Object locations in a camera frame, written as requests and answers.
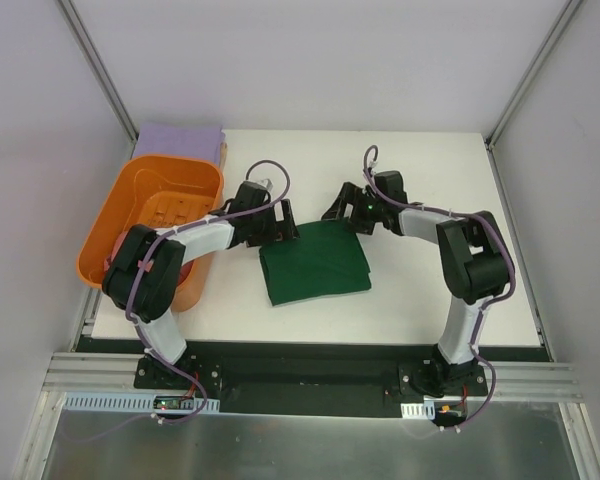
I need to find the dark green t shirt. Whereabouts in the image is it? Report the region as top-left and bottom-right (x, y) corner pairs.
(259, 221), (371, 306)

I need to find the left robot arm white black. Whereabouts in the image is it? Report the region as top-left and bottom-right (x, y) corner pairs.
(102, 180), (299, 389)

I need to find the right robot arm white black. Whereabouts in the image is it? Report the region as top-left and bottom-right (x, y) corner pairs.
(321, 170), (515, 398)

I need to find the pink red t shirt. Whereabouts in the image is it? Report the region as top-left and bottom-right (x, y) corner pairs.
(104, 231), (193, 285)

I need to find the folded beige t shirt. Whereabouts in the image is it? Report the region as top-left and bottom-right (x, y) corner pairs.
(218, 142), (228, 171)

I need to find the orange plastic basket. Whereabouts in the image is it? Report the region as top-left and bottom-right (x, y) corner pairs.
(76, 154), (224, 289)

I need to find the folded purple t shirt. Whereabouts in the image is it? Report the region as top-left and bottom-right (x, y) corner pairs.
(132, 122), (225, 167)

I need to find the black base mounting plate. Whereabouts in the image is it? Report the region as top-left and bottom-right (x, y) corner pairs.
(74, 334), (556, 416)

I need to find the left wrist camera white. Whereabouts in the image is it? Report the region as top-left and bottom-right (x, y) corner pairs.
(255, 178), (273, 193)

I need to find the right white cable duct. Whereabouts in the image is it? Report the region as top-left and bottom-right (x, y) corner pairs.
(400, 401), (436, 421)

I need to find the white cable duct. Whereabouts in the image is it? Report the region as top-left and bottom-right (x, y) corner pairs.
(64, 392), (220, 415)
(400, 401), (436, 421)

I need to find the left aluminium frame post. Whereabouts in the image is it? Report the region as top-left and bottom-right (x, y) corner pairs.
(55, 0), (139, 143)

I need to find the aluminium frame post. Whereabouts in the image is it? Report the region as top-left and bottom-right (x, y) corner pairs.
(484, 0), (586, 151)
(55, 0), (139, 143)

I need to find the aluminium front rail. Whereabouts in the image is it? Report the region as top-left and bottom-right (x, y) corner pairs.
(42, 352), (141, 392)

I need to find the left white cable duct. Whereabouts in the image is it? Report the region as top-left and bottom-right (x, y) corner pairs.
(64, 392), (220, 415)

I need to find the right aluminium frame post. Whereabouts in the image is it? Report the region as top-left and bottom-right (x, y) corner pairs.
(484, 0), (586, 151)

